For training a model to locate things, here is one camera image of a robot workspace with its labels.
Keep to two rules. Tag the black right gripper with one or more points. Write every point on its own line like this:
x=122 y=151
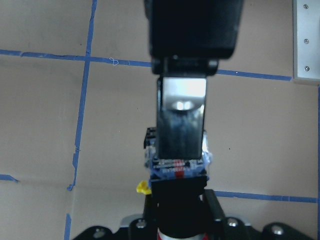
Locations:
x=190 y=37

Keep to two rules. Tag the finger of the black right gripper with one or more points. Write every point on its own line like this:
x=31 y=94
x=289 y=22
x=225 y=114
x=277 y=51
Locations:
x=180 y=117

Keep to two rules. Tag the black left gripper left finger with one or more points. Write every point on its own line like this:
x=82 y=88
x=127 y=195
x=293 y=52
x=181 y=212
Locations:
x=148 y=208

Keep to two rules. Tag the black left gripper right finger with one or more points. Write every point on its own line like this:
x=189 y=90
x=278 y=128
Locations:
x=212 y=208

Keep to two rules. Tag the black red push button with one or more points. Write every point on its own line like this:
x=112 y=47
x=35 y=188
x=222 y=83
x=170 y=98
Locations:
x=177 y=187

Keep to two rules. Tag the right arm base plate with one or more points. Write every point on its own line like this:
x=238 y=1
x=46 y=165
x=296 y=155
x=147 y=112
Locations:
x=306 y=41

